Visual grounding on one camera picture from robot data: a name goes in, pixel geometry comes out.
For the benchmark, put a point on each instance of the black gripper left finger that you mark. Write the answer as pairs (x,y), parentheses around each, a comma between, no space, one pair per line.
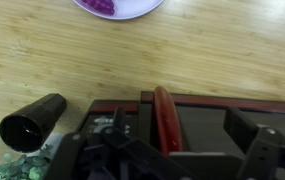
(115,156)

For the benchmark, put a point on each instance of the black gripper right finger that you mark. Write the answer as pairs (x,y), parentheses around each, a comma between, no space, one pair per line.
(268,156)

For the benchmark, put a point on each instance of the black plastic cup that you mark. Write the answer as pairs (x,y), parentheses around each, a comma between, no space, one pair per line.
(32,126)

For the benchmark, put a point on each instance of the red black microwave oven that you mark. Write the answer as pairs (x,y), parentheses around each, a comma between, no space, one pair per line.
(95,111)

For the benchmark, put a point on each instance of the small potted green plant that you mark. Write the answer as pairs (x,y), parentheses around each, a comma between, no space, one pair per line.
(18,168)

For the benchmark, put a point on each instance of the pale lavender round plate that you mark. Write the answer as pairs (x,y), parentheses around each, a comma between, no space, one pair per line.
(138,8)

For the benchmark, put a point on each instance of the purple toy grapes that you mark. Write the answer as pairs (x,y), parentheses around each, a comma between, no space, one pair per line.
(100,5)

